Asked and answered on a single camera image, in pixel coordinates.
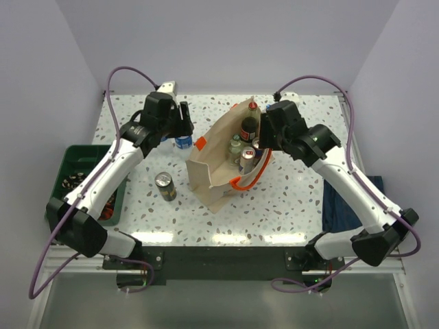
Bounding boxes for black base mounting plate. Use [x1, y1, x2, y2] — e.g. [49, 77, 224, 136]
[102, 245, 346, 292]

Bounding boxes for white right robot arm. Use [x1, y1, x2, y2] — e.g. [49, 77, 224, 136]
[259, 100, 419, 269]

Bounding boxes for clear green-cap glass bottle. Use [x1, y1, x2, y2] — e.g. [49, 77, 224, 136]
[228, 134, 243, 166]

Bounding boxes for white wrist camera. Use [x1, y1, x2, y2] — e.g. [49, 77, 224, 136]
[156, 81, 178, 103]
[273, 91, 302, 106]

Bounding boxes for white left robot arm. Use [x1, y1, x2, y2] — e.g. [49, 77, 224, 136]
[46, 91, 193, 269]

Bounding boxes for orange black coiled cord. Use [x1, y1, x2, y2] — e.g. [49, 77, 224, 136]
[99, 193, 117, 220]

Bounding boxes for dark cola glass bottle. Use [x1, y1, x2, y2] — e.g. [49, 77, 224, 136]
[240, 99, 260, 144]

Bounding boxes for black gold drink can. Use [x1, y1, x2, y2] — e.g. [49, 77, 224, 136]
[154, 171, 177, 202]

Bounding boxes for beige canvas bag orange handles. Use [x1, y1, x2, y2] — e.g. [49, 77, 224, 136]
[186, 99, 272, 213]

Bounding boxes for silver blue energy can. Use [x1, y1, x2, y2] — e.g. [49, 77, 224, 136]
[239, 147, 256, 175]
[252, 138, 263, 166]

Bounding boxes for green compartment tray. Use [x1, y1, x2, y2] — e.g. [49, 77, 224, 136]
[49, 145, 128, 226]

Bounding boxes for black white coiled cord upper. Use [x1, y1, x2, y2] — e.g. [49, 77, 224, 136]
[61, 173, 86, 190]

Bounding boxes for dark blue denim cloth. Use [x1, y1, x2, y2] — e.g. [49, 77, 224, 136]
[321, 175, 384, 234]

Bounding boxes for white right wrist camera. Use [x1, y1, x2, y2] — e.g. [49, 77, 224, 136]
[273, 91, 302, 106]

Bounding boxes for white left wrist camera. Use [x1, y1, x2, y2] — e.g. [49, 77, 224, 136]
[156, 81, 178, 103]

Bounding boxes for blue label water bottle middle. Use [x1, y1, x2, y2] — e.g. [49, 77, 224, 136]
[174, 136, 193, 150]

